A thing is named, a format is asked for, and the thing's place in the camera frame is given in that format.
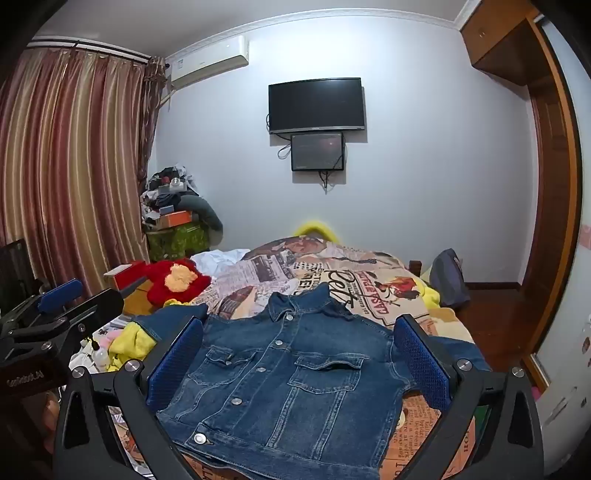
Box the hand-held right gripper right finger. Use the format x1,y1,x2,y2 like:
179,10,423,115
394,315,544,480

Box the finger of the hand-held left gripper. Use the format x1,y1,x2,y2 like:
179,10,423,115
0,279,84,334
14,288,125,346

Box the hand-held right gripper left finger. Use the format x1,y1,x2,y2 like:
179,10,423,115
54,316,206,480

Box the blue denim jacket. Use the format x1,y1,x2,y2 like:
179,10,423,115
131,281,491,480

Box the red box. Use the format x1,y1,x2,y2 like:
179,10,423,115
103,261,153,292

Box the yellow fleece blanket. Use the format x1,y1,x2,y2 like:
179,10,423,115
105,298,208,376

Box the white plastic bottle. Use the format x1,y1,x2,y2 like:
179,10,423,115
90,339,110,371

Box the red plush toy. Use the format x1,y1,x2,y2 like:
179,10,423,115
144,258,213,308

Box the grey backpack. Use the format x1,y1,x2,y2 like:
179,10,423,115
428,248,472,309

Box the green patterned box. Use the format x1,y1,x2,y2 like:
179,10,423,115
146,222,211,265

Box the newspaper print blanket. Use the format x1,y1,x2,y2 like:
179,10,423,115
92,235,491,480

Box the white cloth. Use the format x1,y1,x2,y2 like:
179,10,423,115
191,248,251,278

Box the orange box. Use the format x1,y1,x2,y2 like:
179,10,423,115
154,210,193,230

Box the striped red curtain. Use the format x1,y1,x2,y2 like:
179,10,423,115
0,44,161,288

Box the pile of clutter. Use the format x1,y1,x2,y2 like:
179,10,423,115
140,164,204,230

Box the yellow cushion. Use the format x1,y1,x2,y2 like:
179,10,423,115
294,221,343,241

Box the curtain rod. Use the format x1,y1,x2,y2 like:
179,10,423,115
25,39,154,62

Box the white air conditioner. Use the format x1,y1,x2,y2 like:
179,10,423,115
164,37,250,91

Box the small black wall monitor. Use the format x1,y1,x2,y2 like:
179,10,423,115
290,131,346,172

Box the black wall television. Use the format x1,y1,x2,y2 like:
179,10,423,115
268,78,367,136

